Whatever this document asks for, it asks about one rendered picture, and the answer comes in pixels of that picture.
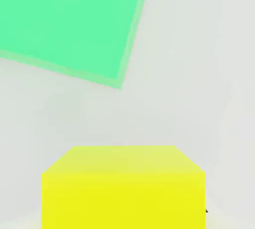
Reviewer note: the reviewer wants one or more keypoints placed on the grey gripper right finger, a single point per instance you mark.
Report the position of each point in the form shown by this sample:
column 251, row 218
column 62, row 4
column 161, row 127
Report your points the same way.
column 208, row 219

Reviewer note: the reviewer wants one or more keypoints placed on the large mint green box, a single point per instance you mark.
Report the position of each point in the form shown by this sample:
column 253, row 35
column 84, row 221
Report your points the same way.
column 65, row 20

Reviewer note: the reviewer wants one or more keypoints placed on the small yellow cube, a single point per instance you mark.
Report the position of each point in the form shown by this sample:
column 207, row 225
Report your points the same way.
column 123, row 197

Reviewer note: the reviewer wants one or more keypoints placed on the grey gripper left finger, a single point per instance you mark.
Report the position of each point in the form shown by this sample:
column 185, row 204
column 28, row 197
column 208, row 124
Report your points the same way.
column 37, row 224

